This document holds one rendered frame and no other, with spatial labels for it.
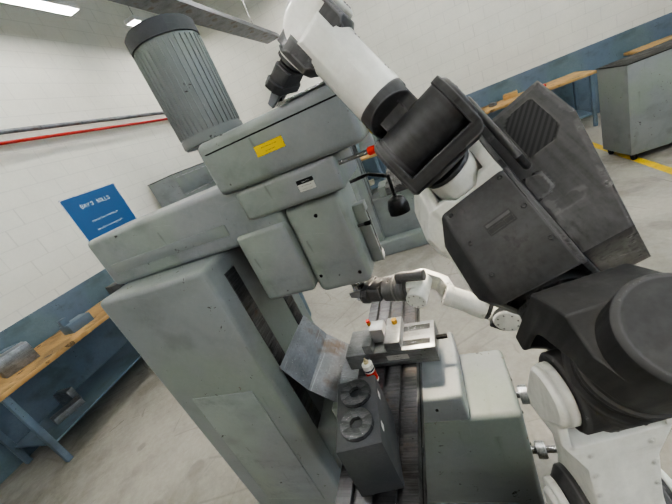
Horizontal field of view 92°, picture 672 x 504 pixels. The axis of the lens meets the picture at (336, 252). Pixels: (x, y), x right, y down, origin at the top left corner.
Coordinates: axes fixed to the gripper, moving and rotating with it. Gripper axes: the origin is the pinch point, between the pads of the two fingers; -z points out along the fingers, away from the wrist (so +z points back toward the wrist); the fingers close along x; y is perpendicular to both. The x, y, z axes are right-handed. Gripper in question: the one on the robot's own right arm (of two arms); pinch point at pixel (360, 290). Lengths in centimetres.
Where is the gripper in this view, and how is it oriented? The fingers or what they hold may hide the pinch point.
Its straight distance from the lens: 119.4
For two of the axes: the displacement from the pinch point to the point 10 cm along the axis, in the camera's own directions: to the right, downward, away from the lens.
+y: 3.9, 8.5, 3.5
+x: -4.6, 5.1, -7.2
